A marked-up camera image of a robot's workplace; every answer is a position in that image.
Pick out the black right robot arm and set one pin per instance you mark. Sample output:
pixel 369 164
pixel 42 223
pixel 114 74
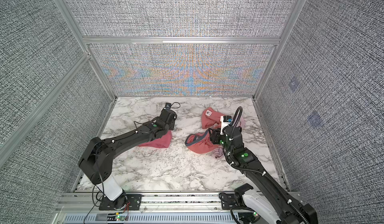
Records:
pixel 277 206

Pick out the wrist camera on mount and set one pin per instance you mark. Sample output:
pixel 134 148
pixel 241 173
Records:
pixel 225 121
pixel 174 105

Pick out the aluminium enclosure frame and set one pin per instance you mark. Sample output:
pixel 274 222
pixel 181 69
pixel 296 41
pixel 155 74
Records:
pixel 72 70

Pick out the light pink ribbed cloth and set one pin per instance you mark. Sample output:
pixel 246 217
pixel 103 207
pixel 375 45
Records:
pixel 218 153

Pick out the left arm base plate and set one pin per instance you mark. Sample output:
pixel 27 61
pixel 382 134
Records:
pixel 131 202

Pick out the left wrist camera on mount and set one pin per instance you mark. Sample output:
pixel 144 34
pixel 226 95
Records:
pixel 174 105

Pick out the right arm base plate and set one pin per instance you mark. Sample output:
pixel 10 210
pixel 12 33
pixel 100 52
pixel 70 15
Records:
pixel 229 200

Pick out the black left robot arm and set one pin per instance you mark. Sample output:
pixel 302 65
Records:
pixel 96 161

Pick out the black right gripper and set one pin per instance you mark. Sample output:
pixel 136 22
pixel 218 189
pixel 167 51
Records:
pixel 215 136

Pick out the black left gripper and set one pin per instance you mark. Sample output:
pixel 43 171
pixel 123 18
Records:
pixel 172 125

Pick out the rose shirt with grey collar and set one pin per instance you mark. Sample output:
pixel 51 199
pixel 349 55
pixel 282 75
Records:
pixel 200 142

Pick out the dark pink shirt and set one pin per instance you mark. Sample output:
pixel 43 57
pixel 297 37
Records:
pixel 162 143

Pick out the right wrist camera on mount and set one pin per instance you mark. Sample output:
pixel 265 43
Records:
pixel 225 121

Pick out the aluminium front rail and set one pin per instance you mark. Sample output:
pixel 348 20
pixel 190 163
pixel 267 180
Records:
pixel 156 208

